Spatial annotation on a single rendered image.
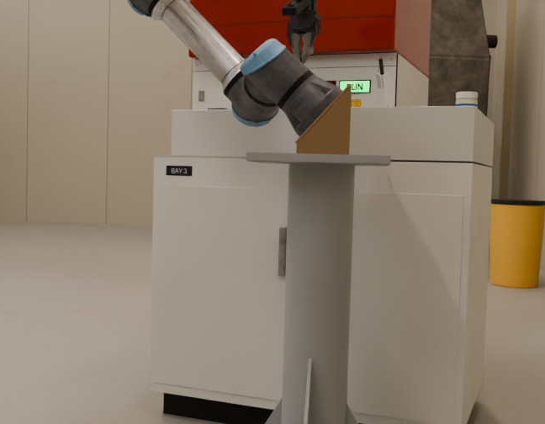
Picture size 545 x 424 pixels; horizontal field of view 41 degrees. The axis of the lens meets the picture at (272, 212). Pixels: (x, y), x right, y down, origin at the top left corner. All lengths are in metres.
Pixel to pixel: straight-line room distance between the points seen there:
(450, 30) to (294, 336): 6.08
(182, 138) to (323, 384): 0.90
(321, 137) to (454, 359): 0.73
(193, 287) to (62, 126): 8.70
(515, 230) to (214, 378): 3.60
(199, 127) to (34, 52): 8.98
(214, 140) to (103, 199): 8.44
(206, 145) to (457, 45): 5.52
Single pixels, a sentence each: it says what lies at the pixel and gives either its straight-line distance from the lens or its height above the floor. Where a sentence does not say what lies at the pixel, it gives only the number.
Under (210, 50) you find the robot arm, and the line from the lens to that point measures 1.90.
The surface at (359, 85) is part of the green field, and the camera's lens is 2.69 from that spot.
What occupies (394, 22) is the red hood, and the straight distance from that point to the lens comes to 2.65.
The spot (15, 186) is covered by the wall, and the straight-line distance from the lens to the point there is 11.11.
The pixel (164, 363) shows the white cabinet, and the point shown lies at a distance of 2.33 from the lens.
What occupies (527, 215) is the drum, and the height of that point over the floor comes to 0.53.
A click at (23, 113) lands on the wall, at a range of 11.08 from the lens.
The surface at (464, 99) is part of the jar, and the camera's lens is 2.47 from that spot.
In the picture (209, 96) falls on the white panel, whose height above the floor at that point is 1.07.
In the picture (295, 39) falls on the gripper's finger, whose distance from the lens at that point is 2.16.
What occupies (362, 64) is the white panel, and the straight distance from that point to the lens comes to 2.70.
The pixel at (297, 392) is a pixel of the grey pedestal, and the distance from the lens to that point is 1.77.
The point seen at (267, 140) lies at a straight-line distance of 2.11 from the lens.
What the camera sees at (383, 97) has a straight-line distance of 2.30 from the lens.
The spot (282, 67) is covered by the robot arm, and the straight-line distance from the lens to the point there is 1.73.
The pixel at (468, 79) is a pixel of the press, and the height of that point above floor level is 1.76.
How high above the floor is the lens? 0.77
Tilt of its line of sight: 3 degrees down
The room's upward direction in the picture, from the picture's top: 2 degrees clockwise
